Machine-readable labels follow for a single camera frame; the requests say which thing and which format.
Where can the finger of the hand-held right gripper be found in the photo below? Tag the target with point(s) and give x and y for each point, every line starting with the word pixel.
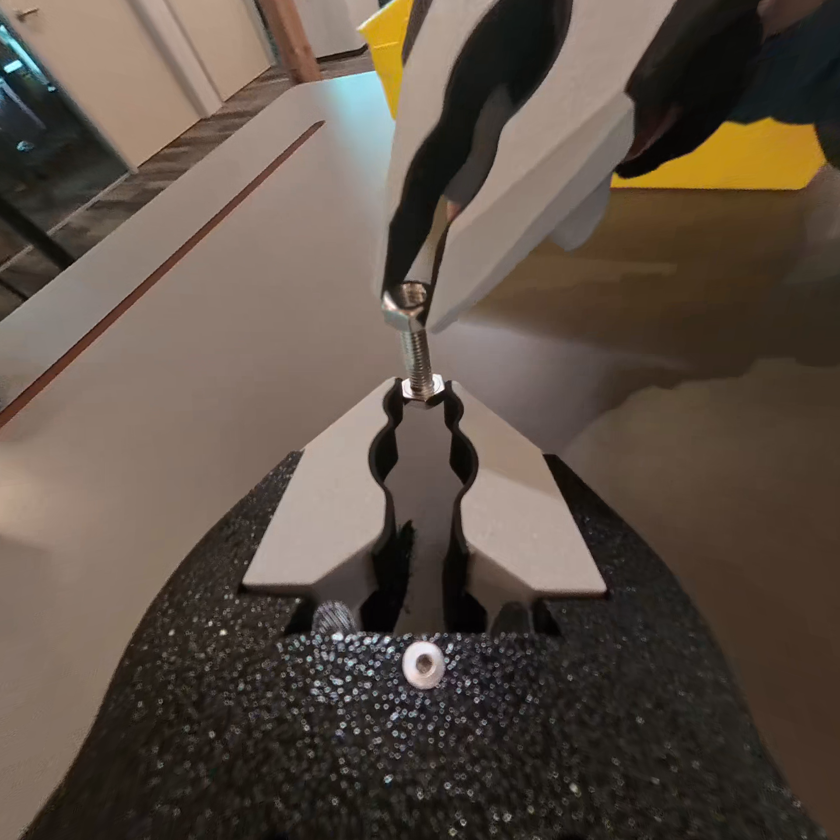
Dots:
pixel 420 85
pixel 531 197

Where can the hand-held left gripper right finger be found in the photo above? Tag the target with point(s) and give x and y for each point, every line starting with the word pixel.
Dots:
pixel 525 525

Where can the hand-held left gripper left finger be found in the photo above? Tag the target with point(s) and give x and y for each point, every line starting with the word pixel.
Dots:
pixel 315 518

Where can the yellow plastic bin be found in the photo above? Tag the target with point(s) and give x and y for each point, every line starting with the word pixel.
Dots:
pixel 741 157

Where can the steel hex nut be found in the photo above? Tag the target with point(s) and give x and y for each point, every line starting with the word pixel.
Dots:
pixel 421 391

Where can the steel hex bolt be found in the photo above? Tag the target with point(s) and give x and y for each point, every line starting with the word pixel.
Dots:
pixel 405 308

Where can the person's right forearm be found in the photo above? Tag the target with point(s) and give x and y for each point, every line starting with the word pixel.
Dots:
pixel 800 79

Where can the white door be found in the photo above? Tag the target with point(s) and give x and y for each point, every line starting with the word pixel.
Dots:
pixel 223 39
pixel 98 65

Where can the wooden post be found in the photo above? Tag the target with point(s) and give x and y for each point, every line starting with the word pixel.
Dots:
pixel 289 39

